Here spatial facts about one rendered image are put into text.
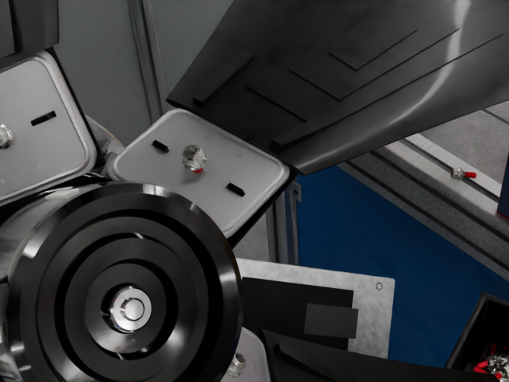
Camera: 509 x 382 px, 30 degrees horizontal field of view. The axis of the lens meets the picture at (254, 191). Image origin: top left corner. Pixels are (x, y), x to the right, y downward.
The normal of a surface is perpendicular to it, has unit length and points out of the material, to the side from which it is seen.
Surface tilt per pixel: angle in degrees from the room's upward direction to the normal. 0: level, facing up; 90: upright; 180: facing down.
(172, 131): 2
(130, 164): 2
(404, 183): 90
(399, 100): 13
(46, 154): 61
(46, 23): 54
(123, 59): 90
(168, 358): 44
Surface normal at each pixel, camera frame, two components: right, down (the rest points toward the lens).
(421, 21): 0.14, -0.54
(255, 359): 0.62, -0.69
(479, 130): -0.06, -0.66
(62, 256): 0.50, -0.04
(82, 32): 0.69, 0.51
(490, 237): -0.72, 0.55
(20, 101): -0.28, 0.31
